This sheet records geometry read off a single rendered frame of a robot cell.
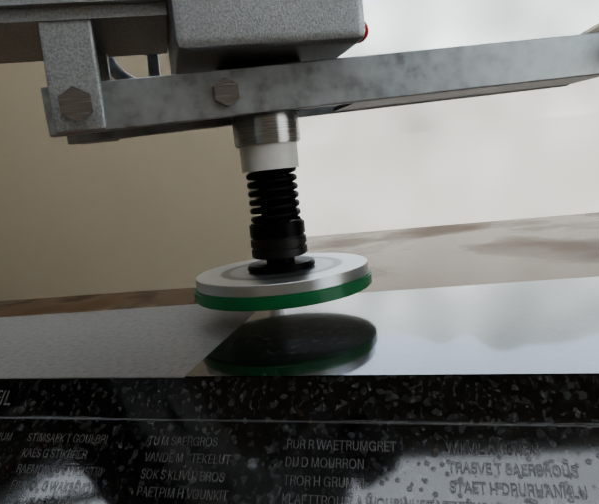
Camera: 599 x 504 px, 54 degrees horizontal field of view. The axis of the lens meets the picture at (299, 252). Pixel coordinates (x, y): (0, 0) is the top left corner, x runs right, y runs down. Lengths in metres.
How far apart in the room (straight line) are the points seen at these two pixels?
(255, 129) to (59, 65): 0.21
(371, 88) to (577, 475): 0.44
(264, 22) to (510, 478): 0.46
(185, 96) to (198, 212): 5.16
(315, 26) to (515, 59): 0.26
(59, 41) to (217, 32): 0.15
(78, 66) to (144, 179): 5.37
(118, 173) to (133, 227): 0.55
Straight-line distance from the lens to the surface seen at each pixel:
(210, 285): 0.66
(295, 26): 0.63
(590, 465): 0.47
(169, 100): 0.65
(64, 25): 0.65
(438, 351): 0.55
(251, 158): 0.69
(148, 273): 6.10
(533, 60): 0.79
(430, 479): 0.47
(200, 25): 0.62
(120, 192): 6.12
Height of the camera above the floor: 1.04
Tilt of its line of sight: 8 degrees down
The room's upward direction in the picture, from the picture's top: 6 degrees counter-clockwise
